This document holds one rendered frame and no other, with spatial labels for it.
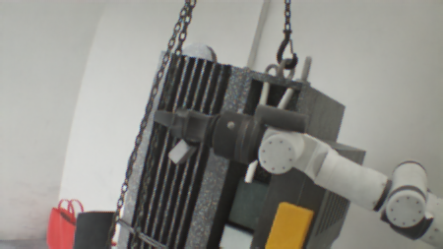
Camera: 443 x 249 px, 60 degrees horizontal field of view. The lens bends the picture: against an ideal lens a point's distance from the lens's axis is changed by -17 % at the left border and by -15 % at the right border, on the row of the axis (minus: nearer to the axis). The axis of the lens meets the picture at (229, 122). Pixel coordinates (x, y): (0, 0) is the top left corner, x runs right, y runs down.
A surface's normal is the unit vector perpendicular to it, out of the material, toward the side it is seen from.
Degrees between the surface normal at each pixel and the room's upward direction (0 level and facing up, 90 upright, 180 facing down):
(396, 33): 90
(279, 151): 98
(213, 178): 90
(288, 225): 90
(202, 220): 90
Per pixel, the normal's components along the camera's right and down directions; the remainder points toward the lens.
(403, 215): -0.40, 0.36
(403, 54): -0.54, -0.10
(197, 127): -0.26, -0.05
